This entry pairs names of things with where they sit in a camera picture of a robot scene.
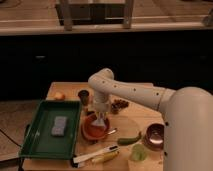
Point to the red bowl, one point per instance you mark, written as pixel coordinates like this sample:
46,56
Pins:
91,132

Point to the grey sponge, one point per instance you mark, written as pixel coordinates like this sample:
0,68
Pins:
59,126

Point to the green plastic tray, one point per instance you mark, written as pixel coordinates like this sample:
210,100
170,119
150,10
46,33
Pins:
39,141

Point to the green cup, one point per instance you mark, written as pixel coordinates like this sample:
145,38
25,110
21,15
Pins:
138,153

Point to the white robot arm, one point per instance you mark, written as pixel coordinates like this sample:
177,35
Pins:
187,115

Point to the yellow corn cob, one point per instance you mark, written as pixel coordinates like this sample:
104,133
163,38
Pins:
105,157

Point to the dark metal cup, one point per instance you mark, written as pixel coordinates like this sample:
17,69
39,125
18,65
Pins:
84,97

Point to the brown grape cluster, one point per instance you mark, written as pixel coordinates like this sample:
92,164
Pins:
118,105

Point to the dark brown bowl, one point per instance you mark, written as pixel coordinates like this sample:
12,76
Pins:
154,137

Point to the wooden chair frame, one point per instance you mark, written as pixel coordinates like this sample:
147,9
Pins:
94,12

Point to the metal spoon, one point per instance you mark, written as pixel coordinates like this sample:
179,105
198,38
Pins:
112,131

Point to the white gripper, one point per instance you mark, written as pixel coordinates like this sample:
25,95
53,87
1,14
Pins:
101,107

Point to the green cucumber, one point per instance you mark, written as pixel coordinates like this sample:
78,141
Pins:
129,141

